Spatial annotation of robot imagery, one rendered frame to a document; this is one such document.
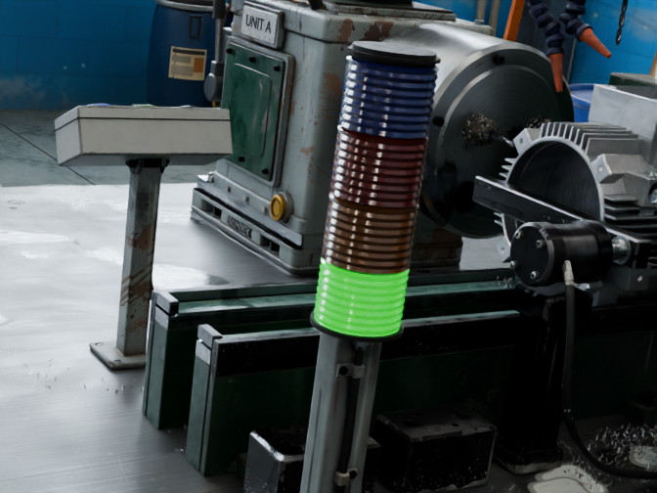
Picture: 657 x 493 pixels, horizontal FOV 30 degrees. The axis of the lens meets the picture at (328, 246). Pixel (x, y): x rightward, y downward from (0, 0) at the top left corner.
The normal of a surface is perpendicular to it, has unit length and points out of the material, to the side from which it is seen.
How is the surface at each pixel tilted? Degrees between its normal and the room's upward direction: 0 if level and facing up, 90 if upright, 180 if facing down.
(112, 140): 67
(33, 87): 90
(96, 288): 0
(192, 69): 90
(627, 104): 90
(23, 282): 0
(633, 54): 90
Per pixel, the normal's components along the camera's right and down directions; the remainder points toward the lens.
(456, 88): 0.51, 0.29
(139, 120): 0.52, -0.11
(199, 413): -0.85, 0.04
